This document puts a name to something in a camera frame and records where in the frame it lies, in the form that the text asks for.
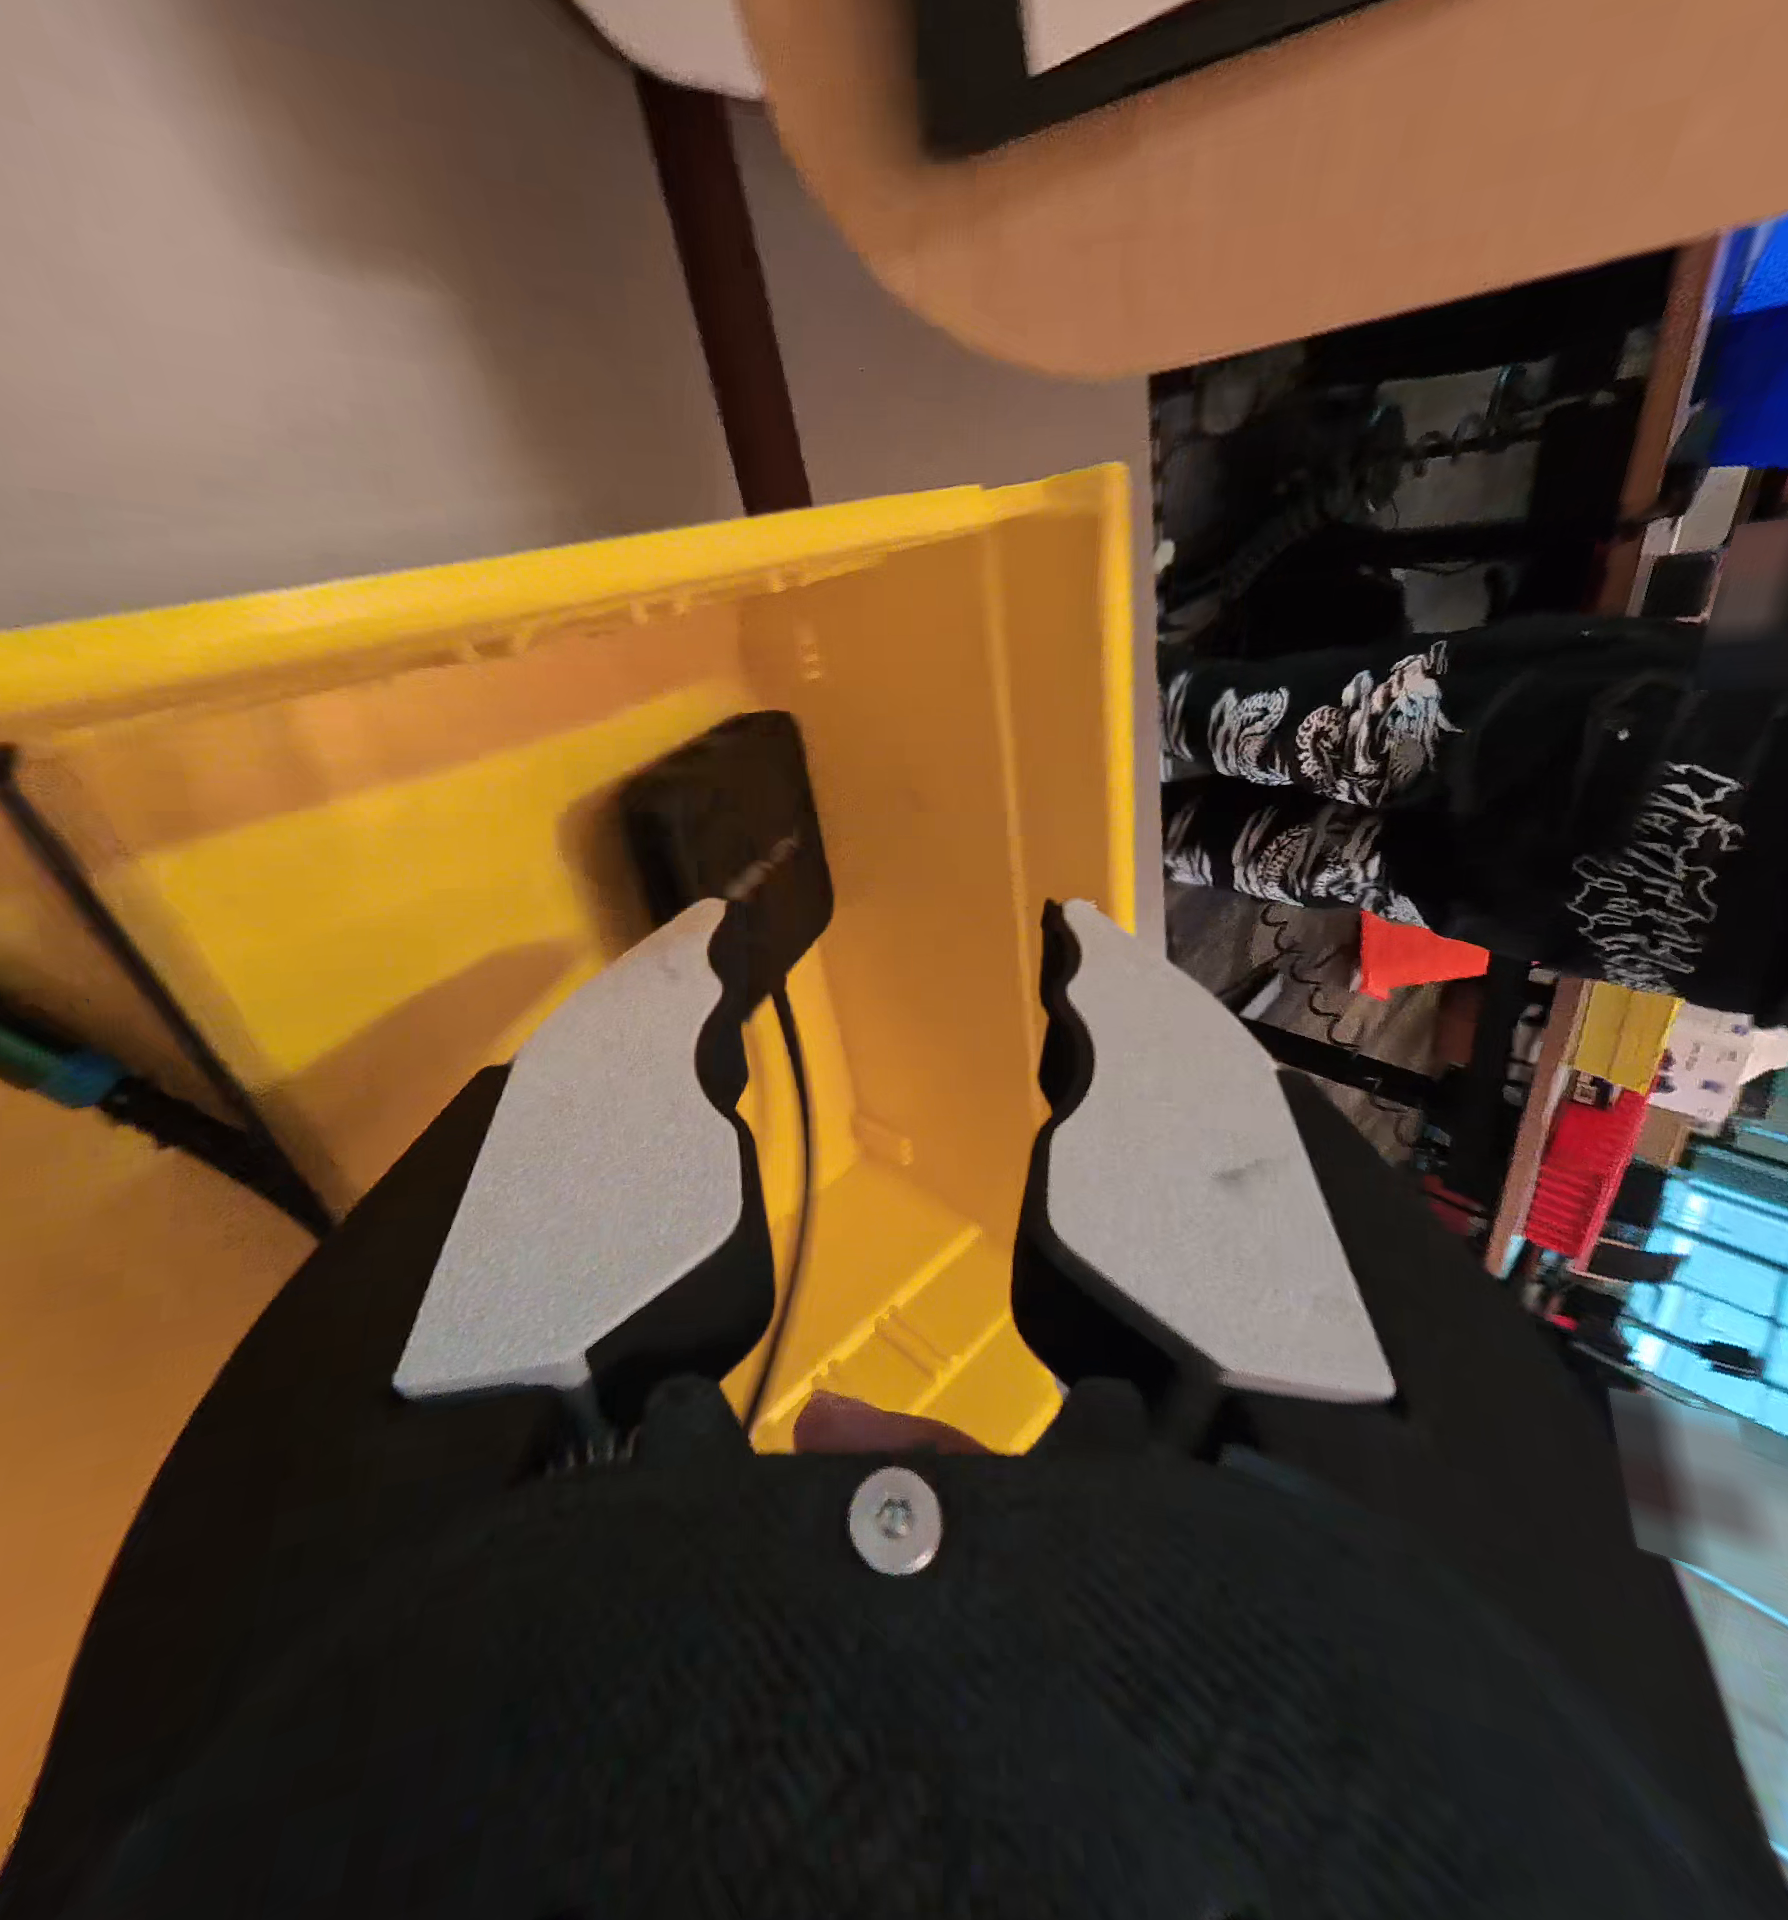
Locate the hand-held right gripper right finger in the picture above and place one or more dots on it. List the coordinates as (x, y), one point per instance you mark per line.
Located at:
(1208, 1201)

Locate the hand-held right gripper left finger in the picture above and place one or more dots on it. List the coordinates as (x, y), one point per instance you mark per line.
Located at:
(595, 1187)

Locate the yellow plastic bin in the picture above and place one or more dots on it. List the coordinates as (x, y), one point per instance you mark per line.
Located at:
(1621, 1034)
(382, 899)

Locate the black square hub adapter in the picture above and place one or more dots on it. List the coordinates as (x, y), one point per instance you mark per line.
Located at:
(714, 809)

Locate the red plastic bin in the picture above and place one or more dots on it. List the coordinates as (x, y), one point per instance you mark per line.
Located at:
(1584, 1171)

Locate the wooden document stand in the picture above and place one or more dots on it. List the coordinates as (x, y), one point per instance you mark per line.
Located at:
(1283, 256)

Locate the blue plastic bin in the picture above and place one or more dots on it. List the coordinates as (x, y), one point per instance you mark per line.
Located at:
(1779, 346)

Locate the black framed card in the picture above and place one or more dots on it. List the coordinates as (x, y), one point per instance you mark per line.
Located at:
(969, 91)

